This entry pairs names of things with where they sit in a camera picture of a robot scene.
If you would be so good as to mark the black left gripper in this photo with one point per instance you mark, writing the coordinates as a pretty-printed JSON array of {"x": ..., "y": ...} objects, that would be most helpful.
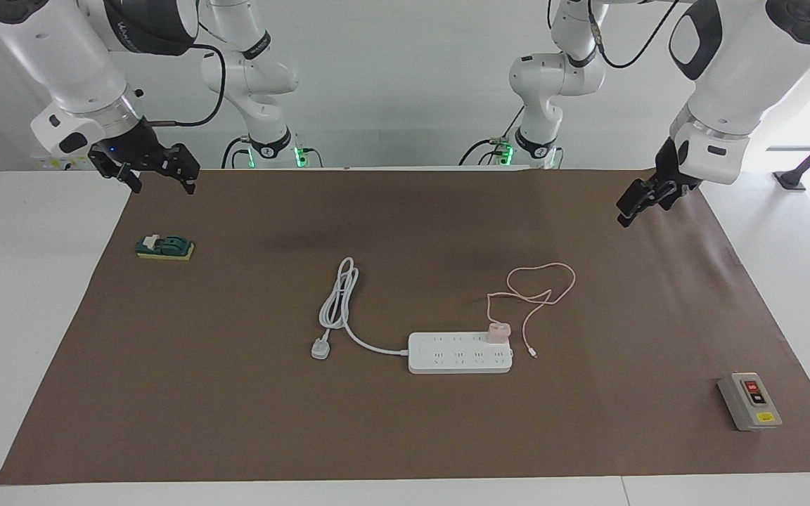
[{"x": 673, "y": 172}]

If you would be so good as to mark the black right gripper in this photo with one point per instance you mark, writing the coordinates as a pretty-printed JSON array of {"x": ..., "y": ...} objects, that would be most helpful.
[{"x": 141, "y": 147}]

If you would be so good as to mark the pink plug charger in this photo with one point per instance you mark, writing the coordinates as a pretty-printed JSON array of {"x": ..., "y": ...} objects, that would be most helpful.
[{"x": 497, "y": 331}]

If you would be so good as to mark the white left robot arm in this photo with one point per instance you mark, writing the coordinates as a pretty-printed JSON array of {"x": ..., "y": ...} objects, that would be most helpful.
[{"x": 735, "y": 77}]

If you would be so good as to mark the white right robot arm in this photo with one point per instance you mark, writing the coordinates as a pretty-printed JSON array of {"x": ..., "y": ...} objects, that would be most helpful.
[{"x": 67, "y": 56}]

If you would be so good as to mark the brown table mat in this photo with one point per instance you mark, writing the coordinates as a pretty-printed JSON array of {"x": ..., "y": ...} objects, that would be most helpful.
[{"x": 236, "y": 393}]

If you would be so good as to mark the green knife switch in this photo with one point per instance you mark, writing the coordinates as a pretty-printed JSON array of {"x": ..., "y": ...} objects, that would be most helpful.
[{"x": 166, "y": 247}]

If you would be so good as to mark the white wall socket box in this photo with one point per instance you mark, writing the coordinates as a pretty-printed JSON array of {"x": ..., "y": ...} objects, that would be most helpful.
[{"x": 60, "y": 163}]

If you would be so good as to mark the grey on-off switch box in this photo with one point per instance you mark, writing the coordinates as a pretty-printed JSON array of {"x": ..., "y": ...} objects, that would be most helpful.
[{"x": 749, "y": 400}]

